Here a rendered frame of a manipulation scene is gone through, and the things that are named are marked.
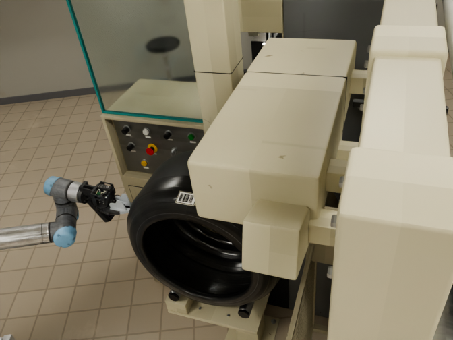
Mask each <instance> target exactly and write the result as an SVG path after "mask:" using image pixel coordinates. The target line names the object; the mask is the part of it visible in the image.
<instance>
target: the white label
mask: <svg viewBox="0 0 453 340"><path fill-rule="evenodd" d="M175 203H179V204H185V205H190V206H194V205H195V199H194V195H193V193H190V192H182V191H179V194H178V196H177V199H176V202H175Z"/></svg>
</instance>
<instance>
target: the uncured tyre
mask: <svg viewBox="0 0 453 340"><path fill-rule="evenodd" d="M193 151H194V150H189V151H186V152H182V153H179V154H176V155H175V156H173V157H171V158H170V159H168V160H167V161H165V162H164V163H162V164H161V165H160V166H159V167H158V168H157V170H155V172H154V173H153V175H152V176H151V178H150V179H149V180H148V181H147V183H146V184H145V186H144V187H143V188H142V190H141V191H140V193H139V194H138V195H137V196H136V197H135V199H134V201H133V202H132V204H131V207H130V210H129V214H128V216H127V232H128V235H129V239H130V242H131V245H132V248H133V251H134V252H135V255H136V256H137V257H138V259H139V261H140V262H141V263H142V265H143V266H144V267H145V268H146V270H147V271H148V272H149V273H150V274H151V275H152V276H153V277H155V278H156V279H157V280H158V281H160V282H161V283H162V284H163V285H165V286H167V287H168V288H169V289H172V290H173V291H175V292H177V293H178V294H180V295H183V296H185V297H187V298H189V299H191V300H195V301H197V302H201V303H203V304H209V305H213V306H224V307H231V306H241V305H244V304H248V303H250V302H254V301H257V300H259V299H262V298H263V297H265V296H266V295H268V294H269V293H270V292H271V291H272V290H273V289H274V287H275V286H276V284H277V283H278V282H279V280H280V277H275V276H272V275H266V274H262V273H256V272H253V271H247V270H244V269H243V268H242V241H243V224H238V223H232V222H227V221H219V220H216V219H208V218H204V217H200V216H199V215H198V213H197V209H196V205H194V206H190V205H185V204H179V203H175V202H176V199H177V196H178V194H179V191H182V192H190V193H193V189H192V185H191V179H190V175H189V169H188V165H187V162H188V159H189V157H190V156H191V154H192V153H193ZM202 225H203V226H205V227H207V228H210V229H212V230H214V231H215V232H217V233H219V234H220V235H219V234H217V233H215V232H212V231H210V230H209V229H206V228H205V227H203V226H202Z"/></svg>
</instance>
